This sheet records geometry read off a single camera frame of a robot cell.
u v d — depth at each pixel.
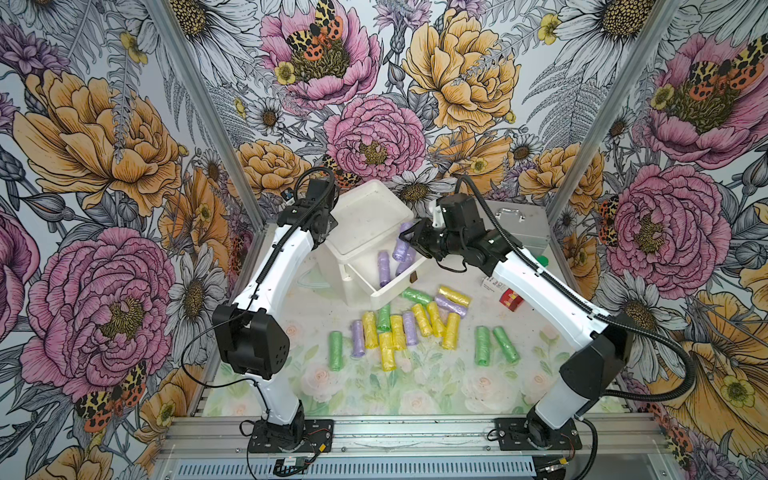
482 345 0.87
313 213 0.59
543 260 0.99
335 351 0.86
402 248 0.73
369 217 0.90
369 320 0.92
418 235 0.66
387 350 0.85
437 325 0.91
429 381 0.83
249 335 0.46
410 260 0.87
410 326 0.92
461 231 0.57
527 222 1.02
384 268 0.85
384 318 0.93
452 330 0.91
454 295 0.99
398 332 0.90
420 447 0.74
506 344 0.87
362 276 0.78
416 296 0.97
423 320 0.92
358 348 0.87
